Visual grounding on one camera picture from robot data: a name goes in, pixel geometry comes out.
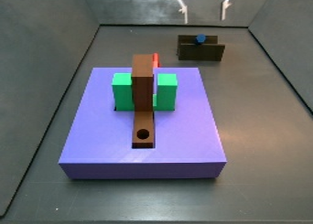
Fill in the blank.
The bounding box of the green U-shaped block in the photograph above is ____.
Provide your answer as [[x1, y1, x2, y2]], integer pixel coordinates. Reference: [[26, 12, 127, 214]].
[[111, 73, 178, 111]]

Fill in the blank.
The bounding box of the black angled fixture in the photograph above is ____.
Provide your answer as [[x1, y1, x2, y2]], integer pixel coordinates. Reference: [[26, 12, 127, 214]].
[[178, 35, 224, 61]]

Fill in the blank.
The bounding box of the purple base block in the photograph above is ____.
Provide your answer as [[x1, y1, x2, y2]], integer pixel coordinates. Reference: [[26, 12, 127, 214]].
[[59, 68, 226, 179]]

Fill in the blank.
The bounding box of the blue peg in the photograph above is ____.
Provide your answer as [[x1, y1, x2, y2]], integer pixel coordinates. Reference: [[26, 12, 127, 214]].
[[194, 34, 206, 45]]

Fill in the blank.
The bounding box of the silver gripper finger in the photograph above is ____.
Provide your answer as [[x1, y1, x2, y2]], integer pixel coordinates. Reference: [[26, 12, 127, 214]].
[[220, 0, 231, 21], [178, 0, 188, 24]]

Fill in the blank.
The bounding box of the red peg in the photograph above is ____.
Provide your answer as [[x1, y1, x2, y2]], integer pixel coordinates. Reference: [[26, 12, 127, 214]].
[[152, 53, 160, 68]]

